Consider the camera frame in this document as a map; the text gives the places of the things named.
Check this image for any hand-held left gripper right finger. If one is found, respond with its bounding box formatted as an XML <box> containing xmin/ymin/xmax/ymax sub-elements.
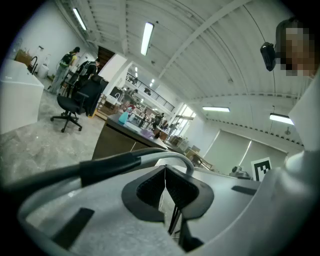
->
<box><xmin>165</xmin><ymin>164</ymin><xmax>262</xmax><ymax>252</ymax></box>

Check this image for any black head-mounted camera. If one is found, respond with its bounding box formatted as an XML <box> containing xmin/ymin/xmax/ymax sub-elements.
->
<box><xmin>259</xmin><ymin>41</ymin><xmax>277</xmax><ymax>72</ymax></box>

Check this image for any ceiling tube light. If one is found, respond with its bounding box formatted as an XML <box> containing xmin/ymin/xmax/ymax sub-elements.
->
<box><xmin>269</xmin><ymin>112</ymin><xmax>296</xmax><ymax>126</ymax></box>
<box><xmin>201</xmin><ymin>106</ymin><xmax>231</xmax><ymax>113</ymax></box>
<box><xmin>72</xmin><ymin>7</ymin><xmax>88</xmax><ymax>32</ymax></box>
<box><xmin>140</xmin><ymin>21</ymin><xmax>155</xmax><ymax>57</ymax></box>

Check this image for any black mezzanine railing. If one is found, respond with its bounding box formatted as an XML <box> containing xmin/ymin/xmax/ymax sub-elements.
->
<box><xmin>127</xmin><ymin>72</ymin><xmax>176</xmax><ymax>112</ymax></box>

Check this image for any grey roller blind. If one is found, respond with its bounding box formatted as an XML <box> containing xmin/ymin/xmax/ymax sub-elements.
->
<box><xmin>202</xmin><ymin>129</ymin><xmax>252</xmax><ymax>176</ymax></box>
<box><xmin>239</xmin><ymin>139</ymin><xmax>289</xmax><ymax>174</ymax></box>

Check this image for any grey black gripper cable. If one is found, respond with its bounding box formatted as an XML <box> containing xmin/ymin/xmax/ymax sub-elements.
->
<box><xmin>0</xmin><ymin>147</ymin><xmax>196</xmax><ymax>226</ymax></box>

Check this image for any black vanity cabinet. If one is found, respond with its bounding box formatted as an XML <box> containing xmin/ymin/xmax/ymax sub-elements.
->
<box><xmin>91</xmin><ymin>113</ymin><xmax>186</xmax><ymax>161</ymax></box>

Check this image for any black office chair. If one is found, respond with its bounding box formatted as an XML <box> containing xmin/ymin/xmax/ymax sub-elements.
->
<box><xmin>50</xmin><ymin>91</ymin><xmax>90</xmax><ymax>134</ymax></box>

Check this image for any black curved faucet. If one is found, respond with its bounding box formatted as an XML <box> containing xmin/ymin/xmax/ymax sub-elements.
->
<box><xmin>29</xmin><ymin>55</ymin><xmax>39</xmax><ymax>75</ymax></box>

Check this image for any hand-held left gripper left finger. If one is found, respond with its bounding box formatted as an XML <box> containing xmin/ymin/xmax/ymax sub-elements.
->
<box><xmin>17</xmin><ymin>163</ymin><xmax>187</xmax><ymax>256</ymax></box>

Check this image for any wooden shelf rack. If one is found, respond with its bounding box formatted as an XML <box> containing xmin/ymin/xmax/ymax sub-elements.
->
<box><xmin>96</xmin><ymin>93</ymin><xmax>119</xmax><ymax>121</ymax></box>

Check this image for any white sink cabinet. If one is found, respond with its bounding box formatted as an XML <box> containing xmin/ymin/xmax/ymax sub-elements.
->
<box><xmin>0</xmin><ymin>58</ymin><xmax>45</xmax><ymax>135</ymax></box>

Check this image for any person's head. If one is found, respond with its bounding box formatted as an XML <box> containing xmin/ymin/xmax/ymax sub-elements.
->
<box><xmin>274</xmin><ymin>16</ymin><xmax>320</xmax><ymax>79</ymax></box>

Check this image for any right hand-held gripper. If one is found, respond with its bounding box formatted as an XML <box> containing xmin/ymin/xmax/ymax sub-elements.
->
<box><xmin>229</xmin><ymin>156</ymin><xmax>273</xmax><ymax>183</ymax></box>

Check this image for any black jacket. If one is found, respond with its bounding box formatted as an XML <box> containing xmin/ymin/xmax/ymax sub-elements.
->
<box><xmin>79</xmin><ymin>74</ymin><xmax>109</xmax><ymax>118</ymax></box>

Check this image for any light wooden table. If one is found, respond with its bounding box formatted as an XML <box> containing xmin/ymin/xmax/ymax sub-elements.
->
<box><xmin>184</xmin><ymin>147</ymin><xmax>214</xmax><ymax>171</ymax></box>

